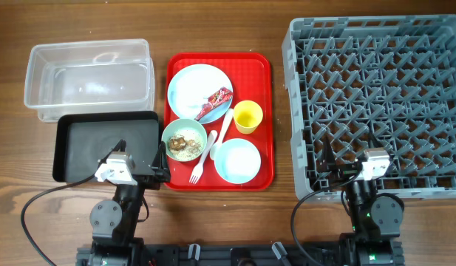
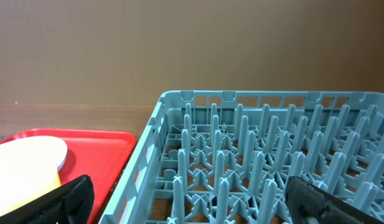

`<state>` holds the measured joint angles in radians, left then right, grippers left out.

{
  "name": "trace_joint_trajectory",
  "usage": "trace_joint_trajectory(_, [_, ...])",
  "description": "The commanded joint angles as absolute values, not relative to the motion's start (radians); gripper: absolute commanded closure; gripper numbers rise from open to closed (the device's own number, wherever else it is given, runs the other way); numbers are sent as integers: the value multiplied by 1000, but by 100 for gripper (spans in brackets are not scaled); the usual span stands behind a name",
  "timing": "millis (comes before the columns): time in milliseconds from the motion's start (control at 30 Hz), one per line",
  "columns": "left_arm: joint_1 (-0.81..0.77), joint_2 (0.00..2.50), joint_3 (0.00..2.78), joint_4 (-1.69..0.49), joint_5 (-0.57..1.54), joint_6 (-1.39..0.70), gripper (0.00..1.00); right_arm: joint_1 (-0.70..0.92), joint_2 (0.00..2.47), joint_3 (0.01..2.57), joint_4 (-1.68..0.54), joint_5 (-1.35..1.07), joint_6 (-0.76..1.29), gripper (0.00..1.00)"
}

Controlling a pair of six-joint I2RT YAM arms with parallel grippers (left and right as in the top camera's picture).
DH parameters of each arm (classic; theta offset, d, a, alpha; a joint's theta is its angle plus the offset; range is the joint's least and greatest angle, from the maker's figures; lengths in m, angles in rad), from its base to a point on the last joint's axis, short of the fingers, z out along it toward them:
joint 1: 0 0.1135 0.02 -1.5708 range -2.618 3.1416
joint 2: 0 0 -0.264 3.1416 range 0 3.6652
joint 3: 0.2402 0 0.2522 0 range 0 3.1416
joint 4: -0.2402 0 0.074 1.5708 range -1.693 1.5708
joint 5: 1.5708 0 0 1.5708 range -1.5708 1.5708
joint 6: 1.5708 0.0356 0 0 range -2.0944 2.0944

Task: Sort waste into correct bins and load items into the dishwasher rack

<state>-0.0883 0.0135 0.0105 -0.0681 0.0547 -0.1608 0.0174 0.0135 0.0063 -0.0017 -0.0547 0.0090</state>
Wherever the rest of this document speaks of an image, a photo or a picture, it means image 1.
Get red snack wrapper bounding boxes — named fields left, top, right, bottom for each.
left=195, top=87, right=234, bottom=120

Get grey dishwasher rack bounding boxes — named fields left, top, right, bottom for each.
left=282, top=14, right=456, bottom=202

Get yellow plastic cup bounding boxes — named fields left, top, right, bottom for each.
left=234, top=100, right=263, bottom=134

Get clear plastic bin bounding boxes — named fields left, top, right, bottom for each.
left=24, top=38, right=155, bottom=123

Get green bowl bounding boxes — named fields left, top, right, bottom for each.
left=162, top=119, right=207, bottom=163

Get red serving tray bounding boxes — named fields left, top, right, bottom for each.
left=164, top=52, right=275, bottom=191

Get large light blue plate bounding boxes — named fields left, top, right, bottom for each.
left=167, top=64, right=234, bottom=124

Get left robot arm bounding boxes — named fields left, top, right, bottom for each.
left=76, top=140, right=171, bottom=266

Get white plastic fork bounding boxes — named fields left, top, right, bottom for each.
left=189, top=130, right=218, bottom=184

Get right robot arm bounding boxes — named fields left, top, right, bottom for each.
left=319, top=134, right=405, bottom=265

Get black plastic tray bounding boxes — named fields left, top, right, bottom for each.
left=52, top=111, right=161, bottom=183

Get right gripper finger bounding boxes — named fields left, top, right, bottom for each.
left=321, top=137, right=336, bottom=171
left=368, top=132, right=387, bottom=151

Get small light blue bowl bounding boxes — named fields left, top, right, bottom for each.
left=214, top=138, right=262, bottom=185

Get food scraps with rice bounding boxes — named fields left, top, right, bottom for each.
left=168, top=129, right=204, bottom=161

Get white plastic spoon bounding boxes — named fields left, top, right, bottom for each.
left=210, top=109, right=234, bottom=160

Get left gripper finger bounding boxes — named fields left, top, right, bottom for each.
left=111, top=139, right=126, bottom=153
left=151, top=141, right=171, bottom=183

